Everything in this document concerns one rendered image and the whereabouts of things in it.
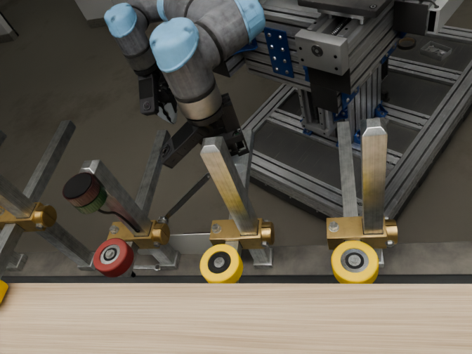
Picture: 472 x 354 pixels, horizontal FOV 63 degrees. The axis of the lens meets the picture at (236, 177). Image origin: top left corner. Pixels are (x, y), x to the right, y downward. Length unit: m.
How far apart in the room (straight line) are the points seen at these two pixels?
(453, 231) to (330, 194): 0.53
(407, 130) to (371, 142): 1.27
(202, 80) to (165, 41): 0.08
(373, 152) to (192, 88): 0.29
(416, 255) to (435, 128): 0.97
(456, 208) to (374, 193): 1.21
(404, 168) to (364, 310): 1.07
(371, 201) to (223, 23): 0.39
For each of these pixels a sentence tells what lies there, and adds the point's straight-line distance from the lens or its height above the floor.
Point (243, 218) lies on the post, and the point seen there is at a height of 0.93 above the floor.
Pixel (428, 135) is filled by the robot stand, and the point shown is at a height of 0.23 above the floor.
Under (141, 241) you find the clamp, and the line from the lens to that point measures 0.92.
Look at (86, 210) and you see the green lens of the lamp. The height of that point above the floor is 1.07.
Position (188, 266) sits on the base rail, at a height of 0.70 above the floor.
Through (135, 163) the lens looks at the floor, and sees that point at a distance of 2.43.
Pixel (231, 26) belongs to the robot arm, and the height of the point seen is 1.25.
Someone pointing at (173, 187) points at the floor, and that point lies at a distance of 2.17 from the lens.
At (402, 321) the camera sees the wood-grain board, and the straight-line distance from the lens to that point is 0.69.
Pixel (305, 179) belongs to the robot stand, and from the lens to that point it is 1.70.
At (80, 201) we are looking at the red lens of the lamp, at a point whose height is 1.09.
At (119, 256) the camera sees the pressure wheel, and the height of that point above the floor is 0.91.
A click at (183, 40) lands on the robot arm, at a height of 1.28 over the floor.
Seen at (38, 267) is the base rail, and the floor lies 0.70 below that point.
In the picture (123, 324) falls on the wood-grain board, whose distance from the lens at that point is 0.80.
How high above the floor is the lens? 1.55
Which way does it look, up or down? 49 degrees down
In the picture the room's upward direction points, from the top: 23 degrees counter-clockwise
